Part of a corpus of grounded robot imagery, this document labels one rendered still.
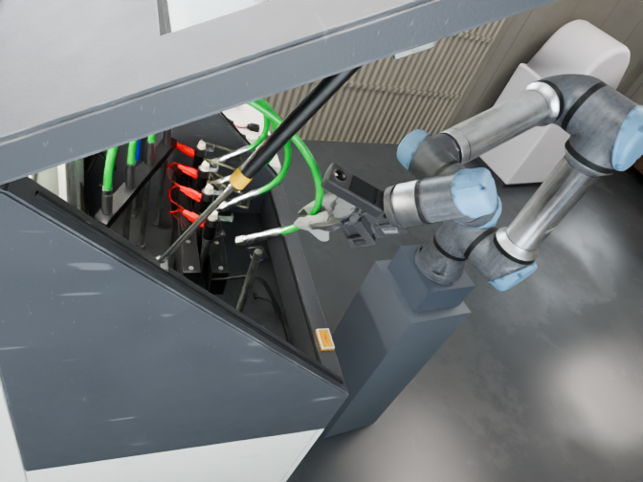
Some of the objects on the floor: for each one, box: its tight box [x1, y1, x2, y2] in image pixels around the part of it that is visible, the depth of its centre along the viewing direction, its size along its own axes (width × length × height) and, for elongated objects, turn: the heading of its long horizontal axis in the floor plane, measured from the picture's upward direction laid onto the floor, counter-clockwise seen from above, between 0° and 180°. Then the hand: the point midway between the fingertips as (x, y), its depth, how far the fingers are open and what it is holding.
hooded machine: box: [476, 19, 631, 187], centre depth 373 cm, size 68×56×121 cm
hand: (299, 215), depth 92 cm, fingers closed
